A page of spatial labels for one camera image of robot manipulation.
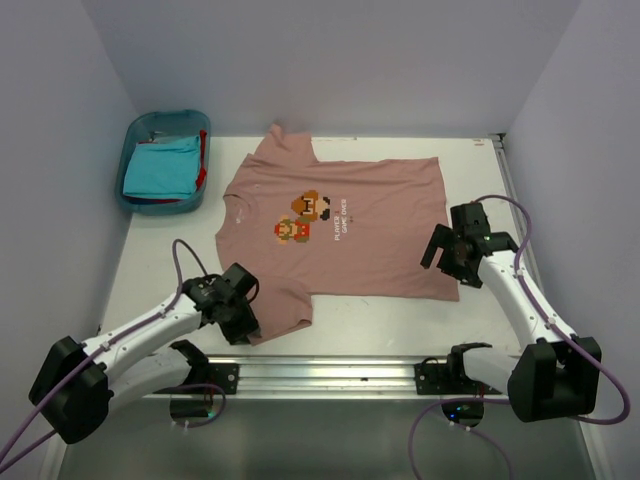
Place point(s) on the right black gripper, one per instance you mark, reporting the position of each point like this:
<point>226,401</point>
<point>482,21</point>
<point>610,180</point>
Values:
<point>443,237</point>

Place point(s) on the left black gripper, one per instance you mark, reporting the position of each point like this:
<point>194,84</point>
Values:
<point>238,334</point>

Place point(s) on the pink t shirt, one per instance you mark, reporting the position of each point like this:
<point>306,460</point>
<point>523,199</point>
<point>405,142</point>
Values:
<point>306,227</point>

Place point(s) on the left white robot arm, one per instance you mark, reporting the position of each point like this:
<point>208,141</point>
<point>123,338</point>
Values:
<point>81,383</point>

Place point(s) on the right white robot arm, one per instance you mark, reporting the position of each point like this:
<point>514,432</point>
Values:
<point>555,375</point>

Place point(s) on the turquoise folded t shirt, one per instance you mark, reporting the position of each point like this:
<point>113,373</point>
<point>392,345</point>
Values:
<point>160,170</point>

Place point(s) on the teal plastic bin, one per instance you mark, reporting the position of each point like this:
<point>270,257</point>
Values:
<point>164,163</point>

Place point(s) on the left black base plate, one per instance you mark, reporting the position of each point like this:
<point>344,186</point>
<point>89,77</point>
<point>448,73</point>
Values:
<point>201,379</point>

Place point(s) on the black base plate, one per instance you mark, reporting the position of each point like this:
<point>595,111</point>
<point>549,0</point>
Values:
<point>433,376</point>
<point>201,379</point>

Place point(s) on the aluminium rail frame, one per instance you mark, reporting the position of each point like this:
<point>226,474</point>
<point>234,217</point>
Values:
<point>283,377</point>

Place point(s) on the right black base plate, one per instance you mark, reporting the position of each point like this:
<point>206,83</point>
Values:
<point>433,376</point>

